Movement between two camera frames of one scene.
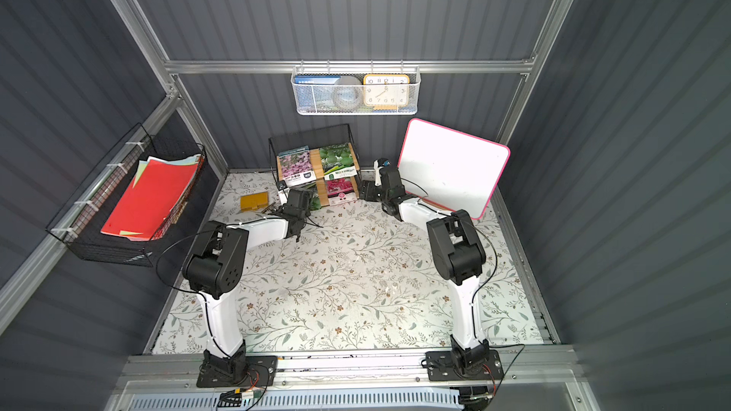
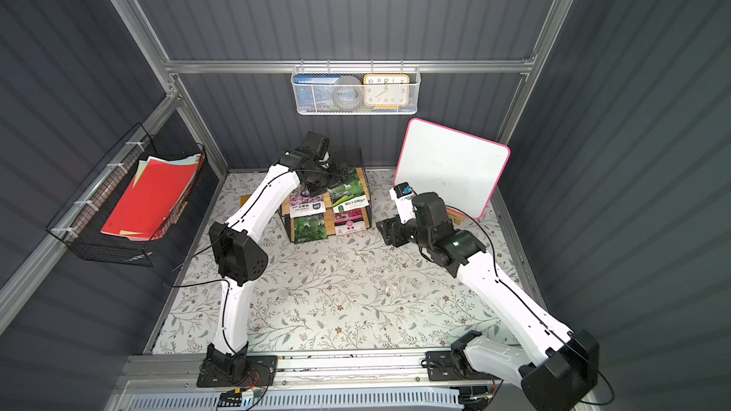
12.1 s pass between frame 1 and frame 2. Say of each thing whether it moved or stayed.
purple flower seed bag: moved
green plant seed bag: moved
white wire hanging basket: stayed
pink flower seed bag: moved
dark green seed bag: moved
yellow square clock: stayed
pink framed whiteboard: stayed
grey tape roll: stayed
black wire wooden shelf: moved
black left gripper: moved
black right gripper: moved
